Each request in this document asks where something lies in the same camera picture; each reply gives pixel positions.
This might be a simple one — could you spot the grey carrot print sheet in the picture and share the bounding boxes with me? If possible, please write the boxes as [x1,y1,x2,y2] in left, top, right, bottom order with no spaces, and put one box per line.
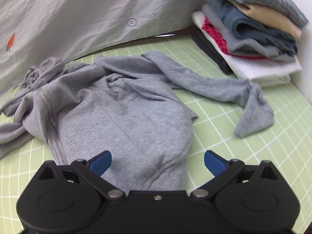
[1,0,204,93]

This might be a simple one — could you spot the red knitted garment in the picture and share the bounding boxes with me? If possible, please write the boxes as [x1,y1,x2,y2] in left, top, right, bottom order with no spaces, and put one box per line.
[202,16,266,60]

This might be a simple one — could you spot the grey zip hoodie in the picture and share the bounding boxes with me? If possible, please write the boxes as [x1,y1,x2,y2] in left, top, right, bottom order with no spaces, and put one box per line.
[1,51,273,192]

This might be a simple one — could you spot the folded blue jeans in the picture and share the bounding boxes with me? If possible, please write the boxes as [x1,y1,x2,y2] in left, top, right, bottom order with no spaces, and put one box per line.
[205,0,298,56]

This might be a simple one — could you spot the white folded garment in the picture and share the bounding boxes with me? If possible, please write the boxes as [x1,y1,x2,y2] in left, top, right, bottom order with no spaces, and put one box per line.
[192,11,302,87]

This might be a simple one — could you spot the black folded garment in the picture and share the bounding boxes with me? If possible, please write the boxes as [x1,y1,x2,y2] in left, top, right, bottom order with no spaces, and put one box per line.
[191,29,233,74]

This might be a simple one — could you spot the beige folded garment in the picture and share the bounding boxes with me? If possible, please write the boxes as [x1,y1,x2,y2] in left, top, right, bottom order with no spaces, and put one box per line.
[231,1,302,40]

